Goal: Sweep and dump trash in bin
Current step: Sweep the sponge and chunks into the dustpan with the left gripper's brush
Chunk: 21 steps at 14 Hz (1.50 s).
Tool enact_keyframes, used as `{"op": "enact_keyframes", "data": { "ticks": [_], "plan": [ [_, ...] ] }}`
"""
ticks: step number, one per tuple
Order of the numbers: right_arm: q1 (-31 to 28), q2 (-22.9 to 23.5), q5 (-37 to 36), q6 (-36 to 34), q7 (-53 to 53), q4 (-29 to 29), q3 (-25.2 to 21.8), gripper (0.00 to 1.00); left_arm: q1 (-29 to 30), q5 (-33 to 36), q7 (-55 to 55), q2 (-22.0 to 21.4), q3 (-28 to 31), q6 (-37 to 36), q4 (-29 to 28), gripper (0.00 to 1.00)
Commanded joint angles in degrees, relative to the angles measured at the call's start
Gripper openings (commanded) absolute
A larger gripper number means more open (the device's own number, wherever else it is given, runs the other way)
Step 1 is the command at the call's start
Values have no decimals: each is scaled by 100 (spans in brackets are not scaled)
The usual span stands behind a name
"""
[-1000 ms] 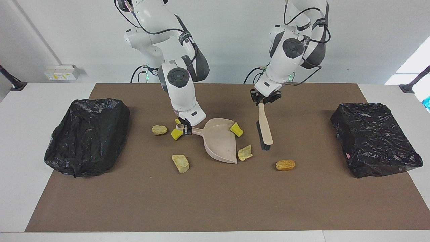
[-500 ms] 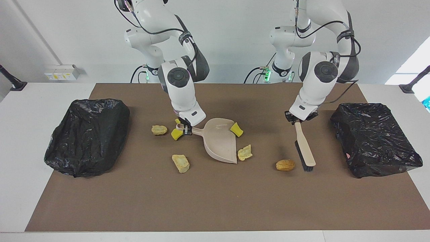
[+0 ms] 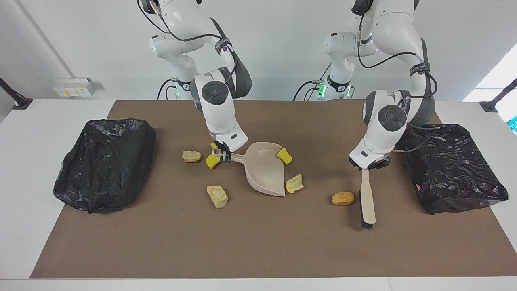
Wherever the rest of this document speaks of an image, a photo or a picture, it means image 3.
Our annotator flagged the black bag-lined bin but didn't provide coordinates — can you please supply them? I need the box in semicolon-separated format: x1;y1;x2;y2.
53;118;157;214
398;124;509;215

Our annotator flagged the brown table mat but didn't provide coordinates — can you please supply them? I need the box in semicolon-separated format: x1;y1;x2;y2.
30;100;517;279

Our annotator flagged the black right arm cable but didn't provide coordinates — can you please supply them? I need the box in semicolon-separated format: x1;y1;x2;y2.
137;0;239;81

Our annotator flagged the orange-brown sponge lump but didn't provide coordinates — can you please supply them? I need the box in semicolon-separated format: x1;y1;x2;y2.
332;191;355;206

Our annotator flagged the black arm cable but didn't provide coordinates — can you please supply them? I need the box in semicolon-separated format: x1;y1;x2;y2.
137;0;239;81
357;16;441;153

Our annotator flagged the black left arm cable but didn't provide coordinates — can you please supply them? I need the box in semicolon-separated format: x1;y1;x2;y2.
357;16;441;153

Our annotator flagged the large beige sponge chunk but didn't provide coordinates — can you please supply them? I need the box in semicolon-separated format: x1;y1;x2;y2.
207;186;228;209

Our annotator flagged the beige hand brush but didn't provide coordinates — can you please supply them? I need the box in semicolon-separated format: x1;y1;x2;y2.
359;168;376;231

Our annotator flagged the pale beige sponge chunk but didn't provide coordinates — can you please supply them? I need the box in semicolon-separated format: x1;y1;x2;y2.
286;174;304;194

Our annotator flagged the white wall socket box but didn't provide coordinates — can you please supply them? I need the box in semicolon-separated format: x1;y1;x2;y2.
54;78;96;97

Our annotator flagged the beige plastic dustpan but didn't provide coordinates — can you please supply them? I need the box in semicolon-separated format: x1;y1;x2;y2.
212;141;286;197

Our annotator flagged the black base cable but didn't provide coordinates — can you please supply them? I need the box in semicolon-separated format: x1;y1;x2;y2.
293;61;334;101
157;79;178;100

